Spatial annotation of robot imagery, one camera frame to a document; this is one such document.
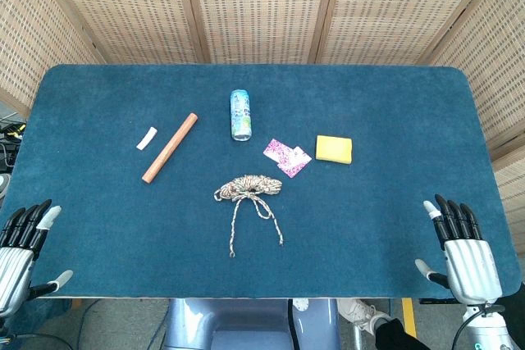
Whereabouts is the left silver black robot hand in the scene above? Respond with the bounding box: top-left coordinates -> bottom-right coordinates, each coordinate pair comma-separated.
0,198 -> 74,319

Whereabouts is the black torso cable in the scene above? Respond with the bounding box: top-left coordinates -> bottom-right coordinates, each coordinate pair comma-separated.
286,298 -> 299,350

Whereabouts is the speckled beige rope bundle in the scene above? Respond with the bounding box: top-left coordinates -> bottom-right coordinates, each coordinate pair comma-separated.
212,174 -> 285,259

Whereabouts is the black trouser leg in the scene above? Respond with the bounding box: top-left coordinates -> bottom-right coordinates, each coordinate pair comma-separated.
373,316 -> 431,350

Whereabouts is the black equipment with cables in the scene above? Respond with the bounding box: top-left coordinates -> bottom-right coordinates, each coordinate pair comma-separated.
0,118 -> 26,170

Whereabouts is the white sneaker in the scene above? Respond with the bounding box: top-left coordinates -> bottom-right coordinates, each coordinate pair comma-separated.
336,298 -> 390,333

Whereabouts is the blue white drink can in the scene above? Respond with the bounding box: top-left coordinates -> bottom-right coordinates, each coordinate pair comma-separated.
229,89 -> 253,142

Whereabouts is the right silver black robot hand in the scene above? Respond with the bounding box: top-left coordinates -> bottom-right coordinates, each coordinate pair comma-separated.
414,193 -> 504,307

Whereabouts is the yellow sponge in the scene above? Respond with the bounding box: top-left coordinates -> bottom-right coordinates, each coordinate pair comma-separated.
315,134 -> 354,166

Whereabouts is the blue carpet table mat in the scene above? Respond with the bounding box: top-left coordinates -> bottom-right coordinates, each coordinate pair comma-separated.
0,63 -> 521,300

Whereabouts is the pink patterned card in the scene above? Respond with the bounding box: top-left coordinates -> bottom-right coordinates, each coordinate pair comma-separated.
262,138 -> 297,162
276,146 -> 313,180

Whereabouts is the small white curved strip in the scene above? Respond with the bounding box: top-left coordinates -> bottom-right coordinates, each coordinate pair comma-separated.
135,126 -> 158,151

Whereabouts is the blue-grey robot torso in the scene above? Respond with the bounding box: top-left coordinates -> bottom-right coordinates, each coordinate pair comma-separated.
162,298 -> 341,350

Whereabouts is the yellow floor tape strip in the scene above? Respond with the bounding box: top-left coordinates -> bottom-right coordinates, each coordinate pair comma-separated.
401,298 -> 418,337

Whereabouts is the brown wooden round stick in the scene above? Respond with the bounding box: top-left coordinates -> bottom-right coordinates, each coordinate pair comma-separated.
141,112 -> 199,184

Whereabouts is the woven bamboo folding screen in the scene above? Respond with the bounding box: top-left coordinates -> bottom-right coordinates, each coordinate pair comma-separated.
0,0 -> 525,252

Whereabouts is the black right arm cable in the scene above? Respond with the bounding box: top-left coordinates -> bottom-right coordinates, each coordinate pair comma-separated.
450,307 -> 483,350

